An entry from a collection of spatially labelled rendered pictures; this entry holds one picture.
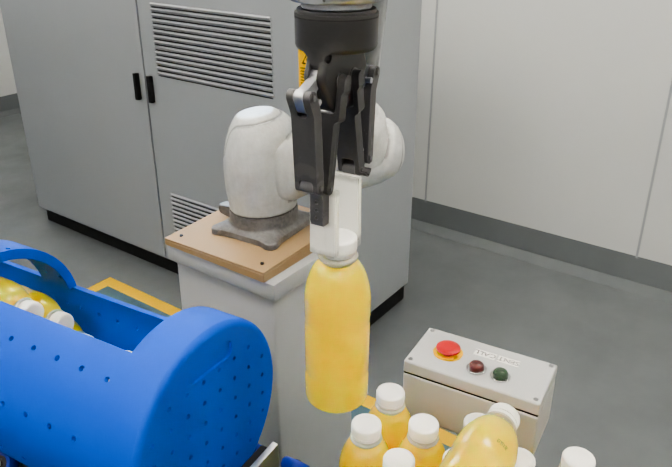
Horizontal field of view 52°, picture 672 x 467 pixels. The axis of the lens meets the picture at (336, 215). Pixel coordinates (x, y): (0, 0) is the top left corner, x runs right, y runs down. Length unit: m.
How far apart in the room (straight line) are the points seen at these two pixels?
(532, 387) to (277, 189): 0.72
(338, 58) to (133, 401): 0.46
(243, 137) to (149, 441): 0.77
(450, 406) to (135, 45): 2.47
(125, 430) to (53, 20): 2.98
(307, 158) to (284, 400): 1.07
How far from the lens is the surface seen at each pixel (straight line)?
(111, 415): 0.87
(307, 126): 0.61
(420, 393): 1.06
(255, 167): 1.46
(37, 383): 0.95
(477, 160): 3.74
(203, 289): 1.61
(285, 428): 1.68
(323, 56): 0.61
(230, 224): 1.58
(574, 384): 2.91
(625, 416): 2.83
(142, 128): 3.32
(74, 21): 3.54
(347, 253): 0.69
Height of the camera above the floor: 1.72
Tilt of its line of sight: 25 degrees down
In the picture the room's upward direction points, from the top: straight up
